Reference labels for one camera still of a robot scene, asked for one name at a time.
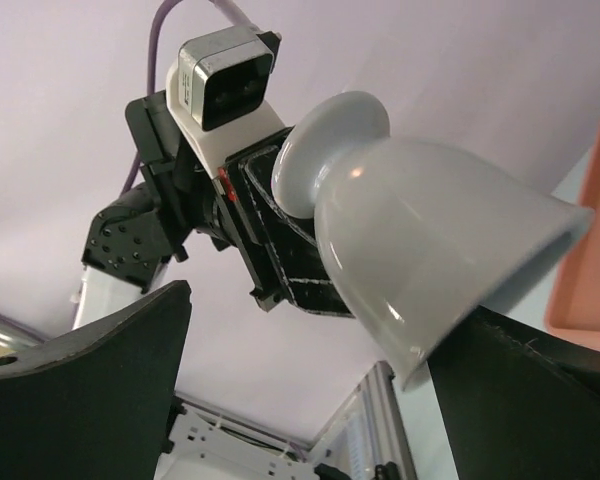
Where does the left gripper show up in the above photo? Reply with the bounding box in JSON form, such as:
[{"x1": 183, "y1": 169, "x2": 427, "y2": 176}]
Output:
[{"x1": 125, "y1": 92, "x2": 351, "y2": 317}]

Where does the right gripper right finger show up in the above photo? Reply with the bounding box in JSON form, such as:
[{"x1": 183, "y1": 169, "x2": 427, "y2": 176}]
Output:
[{"x1": 428, "y1": 307, "x2": 600, "y2": 479}]

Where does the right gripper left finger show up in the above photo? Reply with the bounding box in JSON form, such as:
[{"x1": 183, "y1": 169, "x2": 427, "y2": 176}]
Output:
[{"x1": 0, "y1": 281, "x2": 192, "y2": 479}]

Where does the light grey footed mug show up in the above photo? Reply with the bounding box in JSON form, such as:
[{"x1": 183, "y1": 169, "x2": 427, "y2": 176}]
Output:
[{"x1": 271, "y1": 91, "x2": 594, "y2": 384}]

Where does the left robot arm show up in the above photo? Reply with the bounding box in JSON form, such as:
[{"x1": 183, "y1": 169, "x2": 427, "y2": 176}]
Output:
[{"x1": 77, "y1": 91, "x2": 350, "y2": 323}]

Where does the salmon plastic tray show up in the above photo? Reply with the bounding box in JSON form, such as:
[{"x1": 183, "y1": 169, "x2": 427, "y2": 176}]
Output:
[{"x1": 542, "y1": 44, "x2": 600, "y2": 332}]

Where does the aluminium frame rail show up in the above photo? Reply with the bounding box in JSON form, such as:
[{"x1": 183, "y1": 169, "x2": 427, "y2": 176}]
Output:
[{"x1": 0, "y1": 303, "x2": 421, "y2": 480}]

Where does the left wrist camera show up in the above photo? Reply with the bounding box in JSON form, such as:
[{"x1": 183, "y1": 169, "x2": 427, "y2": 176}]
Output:
[{"x1": 166, "y1": 26, "x2": 284, "y2": 179}]

